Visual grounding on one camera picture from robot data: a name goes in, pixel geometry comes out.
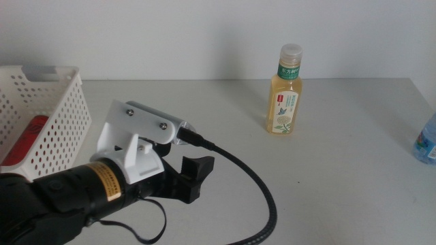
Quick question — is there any yellow tea bottle green label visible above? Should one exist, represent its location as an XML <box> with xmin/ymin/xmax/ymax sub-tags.
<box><xmin>265</xmin><ymin>43</ymin><xmax>303</xmax><ymax>135</ymax></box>

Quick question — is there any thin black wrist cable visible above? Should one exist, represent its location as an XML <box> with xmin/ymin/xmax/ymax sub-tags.
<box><xmin>98</xmin><ymin>197</ymin><xmax>168</xmax><ymax>245</ymax></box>

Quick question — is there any white perforated plastic basket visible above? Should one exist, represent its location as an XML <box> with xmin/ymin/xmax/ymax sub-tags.
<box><xmin>0</xmin><ymin>65</ymin><xmax>93</xmax><ymax>183</ymax></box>

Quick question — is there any red cola can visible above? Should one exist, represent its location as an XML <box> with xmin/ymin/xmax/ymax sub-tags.
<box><xmin>0</xmin><ymin>114</ymin><xmax>49</xmax><ymax>167</ymax></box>

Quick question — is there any clear water bottle blue cap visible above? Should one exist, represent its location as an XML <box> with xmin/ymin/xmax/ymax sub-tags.
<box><xmin>412</xmin><ymin>112</ymin><xmax>436</xmax><ymax>166</ymax></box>

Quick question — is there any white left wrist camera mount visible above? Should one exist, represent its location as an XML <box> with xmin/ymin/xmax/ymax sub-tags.
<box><xmin>89</xmin><ymin>99</ymin><xmax>178</xmax><ymax>185</ymax></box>

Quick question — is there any black braided camera cable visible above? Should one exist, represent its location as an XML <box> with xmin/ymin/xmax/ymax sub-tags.
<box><xmin>176</xmin><ymin>127</ymin><xmax>279</xmax><ymax>245</ymax></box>

